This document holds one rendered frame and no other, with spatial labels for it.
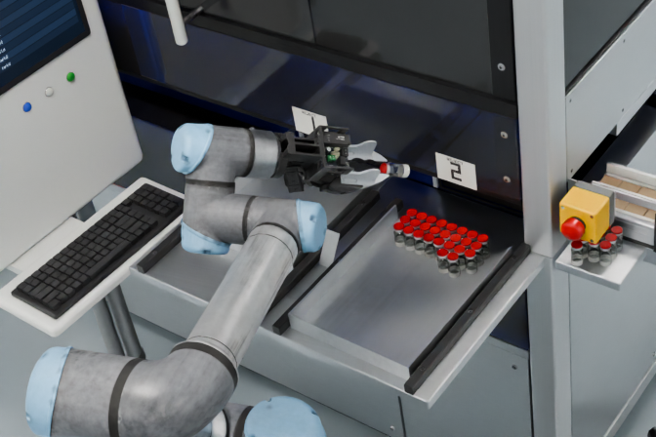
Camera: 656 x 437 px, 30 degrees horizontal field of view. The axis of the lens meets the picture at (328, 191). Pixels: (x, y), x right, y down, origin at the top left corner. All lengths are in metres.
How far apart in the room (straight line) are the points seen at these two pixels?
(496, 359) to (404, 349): 0.47
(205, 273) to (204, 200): 0.56
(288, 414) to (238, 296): 0.32
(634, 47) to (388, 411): 1.11
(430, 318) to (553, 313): 0.30
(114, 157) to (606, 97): 1.10
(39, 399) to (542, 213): 1.03
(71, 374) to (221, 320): 0.20
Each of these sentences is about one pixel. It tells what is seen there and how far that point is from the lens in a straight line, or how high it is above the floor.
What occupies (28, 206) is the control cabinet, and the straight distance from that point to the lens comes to 2.63.
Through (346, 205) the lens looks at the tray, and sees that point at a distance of 2.40.
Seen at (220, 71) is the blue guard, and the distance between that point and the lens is 2.55.
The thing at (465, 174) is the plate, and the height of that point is 1.02.
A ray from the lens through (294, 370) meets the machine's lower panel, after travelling 3.11.
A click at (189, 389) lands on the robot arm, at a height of 1.34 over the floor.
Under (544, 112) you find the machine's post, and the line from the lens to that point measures 2.08.
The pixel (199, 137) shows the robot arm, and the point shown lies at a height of 1.40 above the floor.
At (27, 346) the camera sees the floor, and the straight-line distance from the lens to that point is 3.67.
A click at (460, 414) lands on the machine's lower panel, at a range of 2.80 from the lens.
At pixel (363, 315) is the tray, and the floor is 0.88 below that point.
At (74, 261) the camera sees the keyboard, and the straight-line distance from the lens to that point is 2.57.
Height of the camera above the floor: 2.44
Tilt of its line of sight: 39 degrees down
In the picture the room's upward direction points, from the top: 10 degrees counter-clockwise
